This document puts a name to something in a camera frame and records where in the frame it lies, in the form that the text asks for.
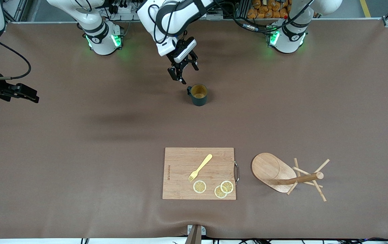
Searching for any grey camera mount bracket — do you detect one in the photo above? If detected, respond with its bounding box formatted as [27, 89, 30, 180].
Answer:
[185, 224, 207, 244]

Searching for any bamboo cutting board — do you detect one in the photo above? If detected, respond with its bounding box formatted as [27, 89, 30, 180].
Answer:
[162, 147, 237, 200]

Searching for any dark green cup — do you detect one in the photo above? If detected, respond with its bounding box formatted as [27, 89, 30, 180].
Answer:
[187, 83, 209, 107]

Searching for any lemon slice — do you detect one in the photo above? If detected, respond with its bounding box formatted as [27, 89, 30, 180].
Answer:
[193, 180, 207, 194]
[220, 180, 234, 194]
[214, 185, 228, 199]

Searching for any white power strip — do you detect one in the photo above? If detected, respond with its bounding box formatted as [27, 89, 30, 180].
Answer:
[108, 0, 147, 21]

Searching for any yellow plastic fork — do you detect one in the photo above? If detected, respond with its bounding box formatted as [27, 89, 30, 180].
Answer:
[188, 154, 213, 182]

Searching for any orange snack packets pile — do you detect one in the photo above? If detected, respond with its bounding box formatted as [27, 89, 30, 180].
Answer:
[247, 0, 291, 19]

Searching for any brown table mat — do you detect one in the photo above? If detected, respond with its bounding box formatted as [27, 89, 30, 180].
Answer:
[0, 20, 388, 239]

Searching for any wooden mug rack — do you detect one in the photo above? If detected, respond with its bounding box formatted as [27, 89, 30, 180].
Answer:
[251, 152, 330, 202]

